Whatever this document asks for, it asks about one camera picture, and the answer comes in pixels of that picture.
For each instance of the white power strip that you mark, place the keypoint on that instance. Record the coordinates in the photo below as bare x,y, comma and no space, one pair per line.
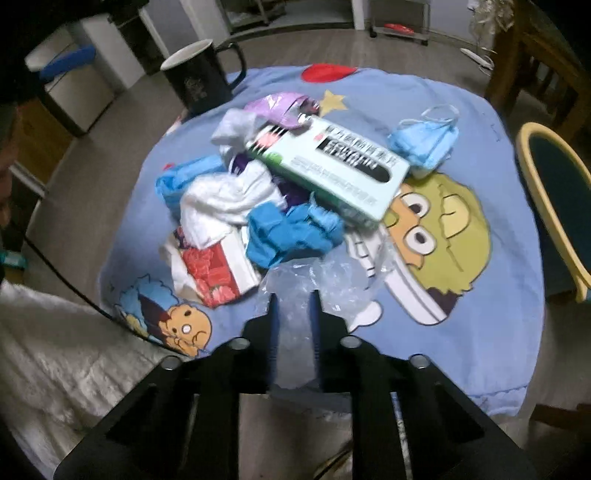
475,56

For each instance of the white box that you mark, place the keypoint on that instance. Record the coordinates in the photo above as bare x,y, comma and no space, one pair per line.
92,92

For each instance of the wooden chair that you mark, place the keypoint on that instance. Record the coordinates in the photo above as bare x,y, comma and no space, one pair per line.
508,78

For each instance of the metal shelf rack on wheels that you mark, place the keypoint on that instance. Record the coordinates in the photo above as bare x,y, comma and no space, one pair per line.
401,14

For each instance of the blue face mask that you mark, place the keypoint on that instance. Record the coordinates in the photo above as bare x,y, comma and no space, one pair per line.
425,143

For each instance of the red item on rack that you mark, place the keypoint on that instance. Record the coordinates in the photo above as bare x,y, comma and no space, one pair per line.
399,28

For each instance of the large crumpled white tissue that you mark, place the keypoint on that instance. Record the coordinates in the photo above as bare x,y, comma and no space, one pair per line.
221,198

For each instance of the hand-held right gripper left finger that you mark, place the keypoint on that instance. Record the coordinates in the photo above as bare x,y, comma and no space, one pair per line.
273,337

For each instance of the light purple wrapper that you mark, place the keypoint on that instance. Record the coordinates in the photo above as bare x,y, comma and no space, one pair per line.
277,108

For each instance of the black mug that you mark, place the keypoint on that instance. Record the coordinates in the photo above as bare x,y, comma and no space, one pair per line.
198,78

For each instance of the blue glove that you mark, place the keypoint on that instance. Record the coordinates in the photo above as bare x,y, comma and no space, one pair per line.
286,235
184,177

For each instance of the red and white carton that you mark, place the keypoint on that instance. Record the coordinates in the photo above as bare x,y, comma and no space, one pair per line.
207,272

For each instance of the blue cylinder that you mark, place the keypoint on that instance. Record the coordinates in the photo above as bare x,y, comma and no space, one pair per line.
69,62

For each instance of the white lace cloth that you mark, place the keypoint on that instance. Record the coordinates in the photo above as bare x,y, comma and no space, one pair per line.
55,369

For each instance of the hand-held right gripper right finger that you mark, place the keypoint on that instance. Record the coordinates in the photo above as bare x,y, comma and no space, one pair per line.
316,337

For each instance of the small white tissue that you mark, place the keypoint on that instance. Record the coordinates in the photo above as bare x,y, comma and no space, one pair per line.
235,129

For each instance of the blue cartoon printed cloth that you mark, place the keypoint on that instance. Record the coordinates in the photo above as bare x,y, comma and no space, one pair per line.
461,323

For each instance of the teal bin with yellow rim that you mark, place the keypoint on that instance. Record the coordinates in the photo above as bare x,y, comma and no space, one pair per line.
561,194

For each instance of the light green medicine box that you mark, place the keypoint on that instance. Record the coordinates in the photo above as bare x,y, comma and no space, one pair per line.
332,170

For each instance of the clear plastic bag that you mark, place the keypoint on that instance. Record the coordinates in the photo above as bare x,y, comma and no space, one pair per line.
332,281

